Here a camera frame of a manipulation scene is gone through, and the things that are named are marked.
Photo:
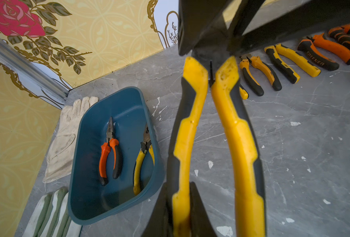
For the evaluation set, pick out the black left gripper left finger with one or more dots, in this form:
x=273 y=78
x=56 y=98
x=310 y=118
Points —
x=158 y=225

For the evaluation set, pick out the small yellow long-nose pliers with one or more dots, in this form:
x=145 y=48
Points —
x=146 y=146

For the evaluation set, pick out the beige work glove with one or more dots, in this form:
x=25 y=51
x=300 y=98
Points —
x=61 y=152

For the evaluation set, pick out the teal plastic storage box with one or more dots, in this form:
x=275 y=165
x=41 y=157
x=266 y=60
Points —
x=103 y=187

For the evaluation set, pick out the white green work glove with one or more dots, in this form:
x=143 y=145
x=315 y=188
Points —
x=51 y=218

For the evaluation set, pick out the yellow black large pliers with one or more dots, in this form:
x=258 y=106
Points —
x=243 y=93

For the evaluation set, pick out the yellow box pliers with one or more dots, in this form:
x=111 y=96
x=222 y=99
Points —
x=239 y=150

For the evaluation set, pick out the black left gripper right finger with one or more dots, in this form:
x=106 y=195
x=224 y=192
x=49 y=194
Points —
x=200 y=223

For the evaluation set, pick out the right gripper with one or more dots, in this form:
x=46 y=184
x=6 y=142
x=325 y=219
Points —
x=202 y=28

